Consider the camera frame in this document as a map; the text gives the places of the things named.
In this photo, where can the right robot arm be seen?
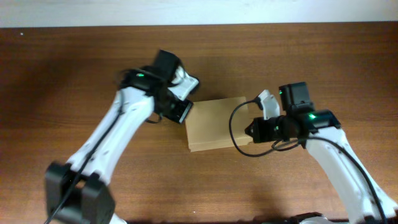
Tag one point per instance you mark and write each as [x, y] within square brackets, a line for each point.
[322, 135]

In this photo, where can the cardboard box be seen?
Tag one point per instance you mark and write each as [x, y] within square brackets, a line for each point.
[207, 124]

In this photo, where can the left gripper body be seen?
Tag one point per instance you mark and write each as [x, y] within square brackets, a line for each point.
[181, 111]

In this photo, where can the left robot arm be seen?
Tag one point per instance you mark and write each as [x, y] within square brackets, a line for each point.
[78, 191]

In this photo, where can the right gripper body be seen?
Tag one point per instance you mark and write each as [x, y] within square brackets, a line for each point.
[254, 131]

